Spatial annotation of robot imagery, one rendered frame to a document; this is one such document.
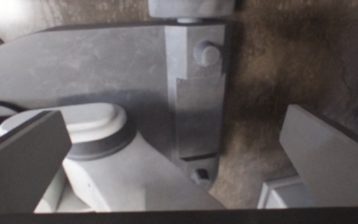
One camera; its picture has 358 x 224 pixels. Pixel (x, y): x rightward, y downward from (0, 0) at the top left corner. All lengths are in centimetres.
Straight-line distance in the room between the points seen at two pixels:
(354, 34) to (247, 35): 42
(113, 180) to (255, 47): 60
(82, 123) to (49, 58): 18
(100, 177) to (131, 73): 24
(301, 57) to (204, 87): 47
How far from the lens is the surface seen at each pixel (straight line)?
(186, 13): 44
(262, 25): 74
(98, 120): 35
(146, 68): 47
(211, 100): 51
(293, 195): 119
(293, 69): 86
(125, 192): 29
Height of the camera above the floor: 62
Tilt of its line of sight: 59 degrees down
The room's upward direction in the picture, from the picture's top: 157 degrees clockwise
